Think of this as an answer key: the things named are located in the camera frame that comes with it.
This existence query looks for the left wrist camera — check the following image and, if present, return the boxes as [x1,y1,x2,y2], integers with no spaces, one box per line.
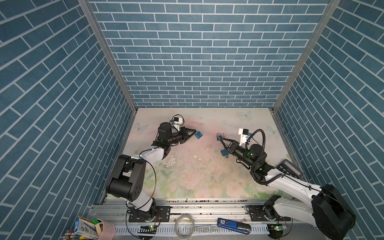
[170,114,185,131]

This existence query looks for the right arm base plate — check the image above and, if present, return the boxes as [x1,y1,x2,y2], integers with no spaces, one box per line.
[245,205,291,223]

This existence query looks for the aluminium rail frame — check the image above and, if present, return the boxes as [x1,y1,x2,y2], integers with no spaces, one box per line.
[88,200,327,240]

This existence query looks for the white blue cardboard box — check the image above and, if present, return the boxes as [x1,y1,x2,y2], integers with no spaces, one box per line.
[74,218,99,240]

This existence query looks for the floral table mat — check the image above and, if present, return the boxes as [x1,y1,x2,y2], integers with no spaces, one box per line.
[123,108,290,200]

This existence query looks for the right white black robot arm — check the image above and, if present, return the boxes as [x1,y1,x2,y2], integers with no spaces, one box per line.
[217,136,357,240]

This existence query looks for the black calculator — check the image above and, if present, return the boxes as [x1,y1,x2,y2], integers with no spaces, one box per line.
[277,159,304,179]

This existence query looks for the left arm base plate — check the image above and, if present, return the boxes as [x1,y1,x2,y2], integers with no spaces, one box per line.
[128,206,171,223]

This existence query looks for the pink cup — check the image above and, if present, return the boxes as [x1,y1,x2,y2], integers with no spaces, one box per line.
[96,219,116,240]

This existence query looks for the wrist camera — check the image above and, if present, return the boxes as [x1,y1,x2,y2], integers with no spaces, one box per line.
[170,114,185,131]
[239,129,250,145]

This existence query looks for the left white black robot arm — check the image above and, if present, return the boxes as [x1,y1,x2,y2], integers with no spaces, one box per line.
[106,120,203,222]

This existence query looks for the blue black handheld device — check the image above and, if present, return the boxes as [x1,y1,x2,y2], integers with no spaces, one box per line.
[217,218,252,235]

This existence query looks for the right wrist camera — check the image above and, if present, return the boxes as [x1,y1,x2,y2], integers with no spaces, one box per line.
[239,129,250,145]

